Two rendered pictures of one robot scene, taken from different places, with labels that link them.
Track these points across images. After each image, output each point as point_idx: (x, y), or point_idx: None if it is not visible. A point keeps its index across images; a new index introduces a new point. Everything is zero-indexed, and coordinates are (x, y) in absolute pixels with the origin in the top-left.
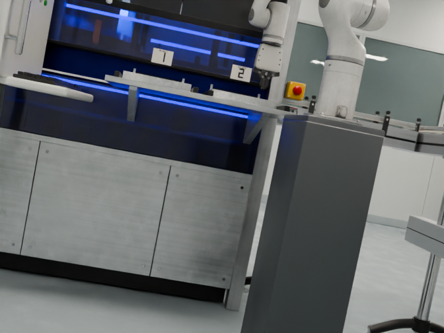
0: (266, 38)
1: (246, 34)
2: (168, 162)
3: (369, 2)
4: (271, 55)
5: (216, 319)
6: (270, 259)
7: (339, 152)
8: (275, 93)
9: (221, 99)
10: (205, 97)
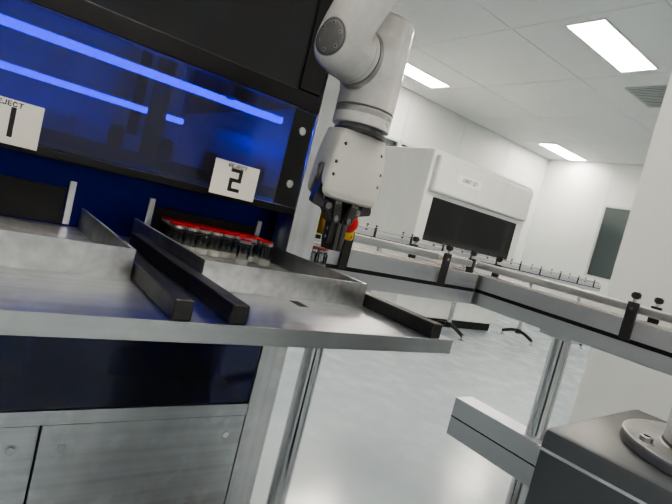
0: (359, 115)
1: (250, 83)
2: (32, 421)
3: None
4: (364, 164)
5: None
6: None
7: None
8: (304, 227)
9: (272, 332)
10: (220, 333)
